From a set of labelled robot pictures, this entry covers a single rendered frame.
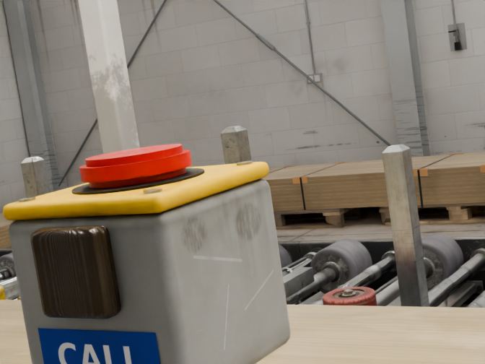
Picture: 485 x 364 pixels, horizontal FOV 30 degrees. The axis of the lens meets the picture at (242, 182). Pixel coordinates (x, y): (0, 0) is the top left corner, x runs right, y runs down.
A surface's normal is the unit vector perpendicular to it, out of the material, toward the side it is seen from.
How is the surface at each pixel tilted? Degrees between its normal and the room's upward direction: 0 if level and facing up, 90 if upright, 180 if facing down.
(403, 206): 90
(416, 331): 0
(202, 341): 90
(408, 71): 90
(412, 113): 90
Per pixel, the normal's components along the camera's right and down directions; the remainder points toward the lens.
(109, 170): -0.33, 0.16
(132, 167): 0.09, 0.11
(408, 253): -0.52, 0.18
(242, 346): 0.84, -0.06
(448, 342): -0.14, -0.98
